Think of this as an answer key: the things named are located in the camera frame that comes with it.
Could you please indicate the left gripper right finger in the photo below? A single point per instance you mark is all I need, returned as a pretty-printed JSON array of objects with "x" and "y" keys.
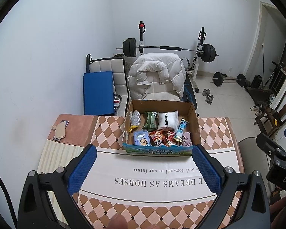
[{"x": 252, "y": 209}]

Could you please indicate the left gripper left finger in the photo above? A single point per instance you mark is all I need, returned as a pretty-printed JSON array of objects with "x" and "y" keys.
[{"x": 35, "y": 208}]

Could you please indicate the purple knitted cloth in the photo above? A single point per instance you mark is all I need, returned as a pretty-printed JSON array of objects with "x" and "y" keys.
[{"x": 186, "y": 139}]

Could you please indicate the blue gold milk sachet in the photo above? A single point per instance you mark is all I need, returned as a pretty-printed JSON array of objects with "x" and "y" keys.
[{"x": 178, "y": 135}]

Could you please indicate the red snack packet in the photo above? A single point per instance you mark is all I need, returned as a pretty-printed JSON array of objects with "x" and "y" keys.
[{"x": 169, "y": 141}]

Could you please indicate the orange panda snack packet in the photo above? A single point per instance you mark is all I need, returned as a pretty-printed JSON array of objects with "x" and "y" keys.
[{"x": 158, "y": 137}]

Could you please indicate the blue tissue pack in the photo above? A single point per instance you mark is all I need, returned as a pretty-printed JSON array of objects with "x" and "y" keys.
[{"x": 142, "y": 138}]

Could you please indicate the operator fingertip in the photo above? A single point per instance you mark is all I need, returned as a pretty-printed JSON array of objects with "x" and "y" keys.
[{"x": 117, "y": 222}]

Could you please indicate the dark wooden chair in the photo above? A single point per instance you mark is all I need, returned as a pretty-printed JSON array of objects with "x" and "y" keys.
[{"x": 271, "y": 120}]

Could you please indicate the grey round chair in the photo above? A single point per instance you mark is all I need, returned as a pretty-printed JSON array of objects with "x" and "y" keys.
[{"x": 253, "y": 158}]

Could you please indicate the cardboard scrap on table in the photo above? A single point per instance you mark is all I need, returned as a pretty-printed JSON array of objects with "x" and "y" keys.
[{"x": 60, "y": 130}]

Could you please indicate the chrome dumbbell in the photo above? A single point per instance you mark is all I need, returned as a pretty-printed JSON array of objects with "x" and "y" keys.
[{"x": 208, "y": 97}]

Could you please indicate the floor barbell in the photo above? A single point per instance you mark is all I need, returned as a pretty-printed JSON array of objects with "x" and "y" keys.
[{"x": 219, "y": 78}]

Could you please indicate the checkered printed tablecloth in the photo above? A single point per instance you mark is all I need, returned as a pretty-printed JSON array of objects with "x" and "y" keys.
[{"x": 146, "y": 189}]

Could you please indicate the blue cardboard milk box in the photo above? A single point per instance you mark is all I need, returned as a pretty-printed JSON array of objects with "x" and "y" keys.
[{"x": 185, "y": 110}]

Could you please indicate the barbell on rack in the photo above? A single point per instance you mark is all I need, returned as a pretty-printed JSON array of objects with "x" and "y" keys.
[{"x": 129, "y": 48}]

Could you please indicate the white weight rack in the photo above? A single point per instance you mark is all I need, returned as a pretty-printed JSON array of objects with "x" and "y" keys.
[{"x": 192, "y": 66}]

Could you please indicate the white small pillow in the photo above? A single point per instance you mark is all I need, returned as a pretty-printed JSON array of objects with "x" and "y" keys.
[{"x": 168, "y": 120}]

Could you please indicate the green snack packet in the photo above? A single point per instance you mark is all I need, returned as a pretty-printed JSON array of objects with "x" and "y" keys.
[{"x": 151, "y": 124}]

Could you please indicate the silver yellow scrubber toy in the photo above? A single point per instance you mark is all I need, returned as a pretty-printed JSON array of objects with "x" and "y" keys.
[{"x": 135, "y": 120}]

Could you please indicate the white puffer jacket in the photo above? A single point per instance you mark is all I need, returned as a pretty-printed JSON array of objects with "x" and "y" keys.
[{"x": 157, "y": 76}]

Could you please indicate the blue folded mat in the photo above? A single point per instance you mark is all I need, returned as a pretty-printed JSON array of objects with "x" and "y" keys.
[{"x": 98, "y": 93}]

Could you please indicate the white padded bench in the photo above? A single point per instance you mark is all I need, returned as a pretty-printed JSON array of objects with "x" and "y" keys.
[{"x": 112, "y": 72}]

